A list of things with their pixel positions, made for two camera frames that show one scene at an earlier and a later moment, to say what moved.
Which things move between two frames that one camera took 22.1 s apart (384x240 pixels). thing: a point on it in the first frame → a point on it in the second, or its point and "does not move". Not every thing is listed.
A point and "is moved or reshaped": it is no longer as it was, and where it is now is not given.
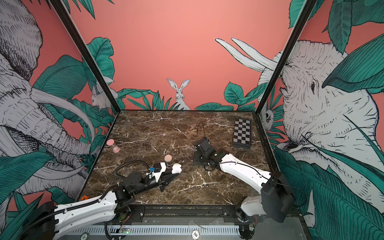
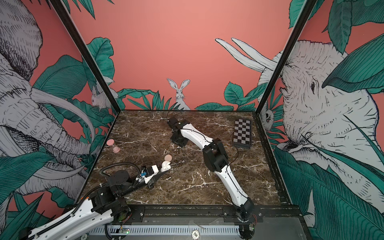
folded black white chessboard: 242,134 does not move
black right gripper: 197,161 → 173,138
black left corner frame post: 63,13 does not move
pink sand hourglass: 111,142 does not move
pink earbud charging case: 168,158 does not move
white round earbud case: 176,168 is moved or reshaped
